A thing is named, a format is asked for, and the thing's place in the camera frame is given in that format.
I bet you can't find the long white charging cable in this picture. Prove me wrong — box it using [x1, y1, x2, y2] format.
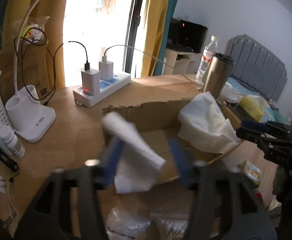
[104, 45, 202, 90]

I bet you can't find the yellow tissue pack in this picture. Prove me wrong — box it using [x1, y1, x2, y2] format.
[238, 95, 268, 122]

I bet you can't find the black monitor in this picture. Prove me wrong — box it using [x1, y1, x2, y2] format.
[169, 17, 208, 53]

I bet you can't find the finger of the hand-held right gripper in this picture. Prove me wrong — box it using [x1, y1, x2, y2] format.
[236, 129, 292, 165]
[241, 119, 292, 137]

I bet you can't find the stainless steel tumbler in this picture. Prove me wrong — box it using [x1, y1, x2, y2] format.
[202, 52, 234, 98]

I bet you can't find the bubble wrap bag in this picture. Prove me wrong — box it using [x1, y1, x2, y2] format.
[150, 213, 188, 240]
[105, 207, 152, 240]

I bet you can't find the large white charger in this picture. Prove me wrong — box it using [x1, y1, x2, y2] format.
[81, 69, 100, 97]

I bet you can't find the bed with grey headboard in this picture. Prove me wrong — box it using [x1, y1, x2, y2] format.
[221, 34, 292, 127]

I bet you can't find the black pen-shaped device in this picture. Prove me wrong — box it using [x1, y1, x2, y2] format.
[0, 147, 19, 172]

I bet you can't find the black charging cable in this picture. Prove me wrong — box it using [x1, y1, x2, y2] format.
[14, 29, 90, 105]

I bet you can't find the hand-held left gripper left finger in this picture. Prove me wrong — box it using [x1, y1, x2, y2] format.
[16, 137, 124, 240]

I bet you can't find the yellow curtain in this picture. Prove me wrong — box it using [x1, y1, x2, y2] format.
[1, 0, 69, 88]
[142, 0, 173, 77]

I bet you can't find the white cabinet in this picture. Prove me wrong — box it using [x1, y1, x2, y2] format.
[165, 48, 198, 75]

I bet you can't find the white desk lamp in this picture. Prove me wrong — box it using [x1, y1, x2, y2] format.
[5, 0, 101, 143]

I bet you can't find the clear water bottle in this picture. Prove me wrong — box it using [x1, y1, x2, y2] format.
[195, 35, 219, 84]

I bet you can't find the small snack packet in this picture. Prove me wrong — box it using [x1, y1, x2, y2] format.
[240, 160, 263, 189]

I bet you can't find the white power strip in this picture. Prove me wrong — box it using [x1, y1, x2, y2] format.
[73, 71, 132, 107]

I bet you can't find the brown paper bag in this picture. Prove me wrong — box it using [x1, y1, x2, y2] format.
[0, 47, 52, 103]

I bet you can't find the cardboard box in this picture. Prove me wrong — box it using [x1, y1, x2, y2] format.
[101, 98, 246, 195]

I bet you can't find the clear bag with yellow toy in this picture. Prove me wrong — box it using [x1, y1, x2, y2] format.
[21, 16, 51, 43]

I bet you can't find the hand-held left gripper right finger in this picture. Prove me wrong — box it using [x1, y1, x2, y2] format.
[170, 139, 276, 240]

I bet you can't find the small white charger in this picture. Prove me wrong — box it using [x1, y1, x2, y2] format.
[99, 60, 113, 80]

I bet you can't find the black door frame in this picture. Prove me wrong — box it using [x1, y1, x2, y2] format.
[124, 0, 149, 78]

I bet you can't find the white towel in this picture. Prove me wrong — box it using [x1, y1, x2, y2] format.
[102, 112, 166, 194]

